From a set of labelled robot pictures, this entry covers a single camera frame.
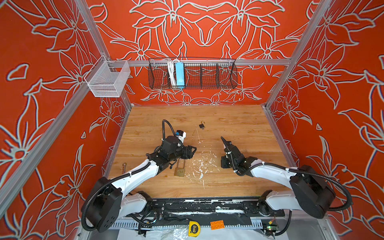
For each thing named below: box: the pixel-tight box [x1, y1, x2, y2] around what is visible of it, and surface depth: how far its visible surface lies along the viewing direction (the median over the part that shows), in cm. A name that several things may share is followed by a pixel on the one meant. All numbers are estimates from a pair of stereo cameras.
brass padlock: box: [174, 158, 186, 177], surface depth 86 cm
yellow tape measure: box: [188, 220, 201, 238], surface depth 68 cm
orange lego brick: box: [210, 220, 226, 230], surface depth 70 cm
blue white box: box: [175, 62, 185, 87], surface depth 92 cm
